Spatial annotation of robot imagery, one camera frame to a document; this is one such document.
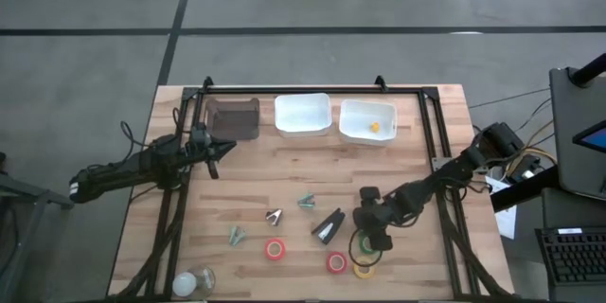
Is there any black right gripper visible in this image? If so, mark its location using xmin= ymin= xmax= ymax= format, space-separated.
xmin=352 ymin=200 xmax=396 ymax=253

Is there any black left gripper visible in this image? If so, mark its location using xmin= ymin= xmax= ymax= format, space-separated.
xmin=186 ymin=136 xmax=238 ymax=181

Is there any green tape roll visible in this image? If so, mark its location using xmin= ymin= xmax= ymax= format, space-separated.
xmin=357 ymin=230 xmax=376 ymax=256

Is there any yellow tape roll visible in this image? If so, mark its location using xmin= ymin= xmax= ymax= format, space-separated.
xmin=352 ymin=255 xmax=377 ymax=279

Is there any black stapler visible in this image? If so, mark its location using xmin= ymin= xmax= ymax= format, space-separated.
xmin=311 ymin=207 xmax=347 ymax=246

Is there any red tape roll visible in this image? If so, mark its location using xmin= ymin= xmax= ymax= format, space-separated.
xmin=325 ymin=251 xmax=348 ymax=275

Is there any teal staple remover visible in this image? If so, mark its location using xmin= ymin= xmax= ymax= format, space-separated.
xmin=228 ymin=225 xmax=247 ymax=247
xmin=296 ymin=192 xmax=317 ymax=210

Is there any orange tape roll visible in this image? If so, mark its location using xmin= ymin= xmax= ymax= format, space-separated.
xmin=264 ymin=238 xmax=287 ymax=261

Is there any black silver staple remover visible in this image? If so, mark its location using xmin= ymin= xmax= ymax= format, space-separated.
xmin=264 ymin=207 xmax=284 ymax=226

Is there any dark grey plastic bin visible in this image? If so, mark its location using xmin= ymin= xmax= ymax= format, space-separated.
xmin=205 ymin=97 xmax=261 ymax=142

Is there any white plastic bin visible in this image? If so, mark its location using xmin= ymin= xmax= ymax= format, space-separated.
xmin=338 ymin=98 xmax=398 ymax=147
xmin=274 ymin=92 xmax=333 ymax=139

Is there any white paper sheet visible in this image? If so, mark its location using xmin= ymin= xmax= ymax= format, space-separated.
xmin=485 ymin=174 xmax=518 ymax=241

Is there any white light bulb lamp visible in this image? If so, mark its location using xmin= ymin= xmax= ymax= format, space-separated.
xmin=170 ymin=264 xmax=217 ymax=300

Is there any black desk bar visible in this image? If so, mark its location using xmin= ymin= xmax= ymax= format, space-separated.
xmin=490 ymin=165 xmax=562 ymax=213

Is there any black keyboard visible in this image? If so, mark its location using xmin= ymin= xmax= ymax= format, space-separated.
xmin=534 ymin=225 xmax=606 ymax=288

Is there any grey metal stand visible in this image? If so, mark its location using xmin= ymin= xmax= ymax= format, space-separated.
xmin=0 ymin=151 xmax=75 ymax=303

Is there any grey monitor stand plate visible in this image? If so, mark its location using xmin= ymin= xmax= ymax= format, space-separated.
xmin=548 ymin=65 xmax=606 ymax=203

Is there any tablet screen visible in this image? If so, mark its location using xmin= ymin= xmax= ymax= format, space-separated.
xmin=571 ymin=120 xmax=606 ymax=155

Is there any black pole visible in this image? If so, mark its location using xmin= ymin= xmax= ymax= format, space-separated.
xmin=567 ymin=51 xmax=606 ymax=89

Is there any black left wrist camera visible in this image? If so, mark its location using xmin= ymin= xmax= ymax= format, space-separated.
xmin=190 ymin=122 xmax=213 ymax=149

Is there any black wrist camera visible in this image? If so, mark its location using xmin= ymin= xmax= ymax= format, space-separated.
xmin=190 ymin=122 xmax=213 ymax=149
xmin=358 ymin=186 xmax=383 ymax=208

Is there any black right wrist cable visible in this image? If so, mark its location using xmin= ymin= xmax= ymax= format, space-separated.
xmin=348 ymin=227 xmax=383 ymax=268

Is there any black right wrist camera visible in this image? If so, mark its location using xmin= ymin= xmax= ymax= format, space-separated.
xmin=358 ymin=186 xmax=383 ymax=208

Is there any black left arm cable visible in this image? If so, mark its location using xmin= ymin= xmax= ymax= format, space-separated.
xmin=119 ymin=120 xmax=152 ymax=152

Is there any black aluminium table frame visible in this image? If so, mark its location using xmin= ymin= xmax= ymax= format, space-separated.
xmin=111 ymin=75 xmax=517 ymax=303

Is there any bundle of cables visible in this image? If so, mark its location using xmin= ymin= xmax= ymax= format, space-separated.
xmin=468 ymin=87 xmax=560 ymax=186

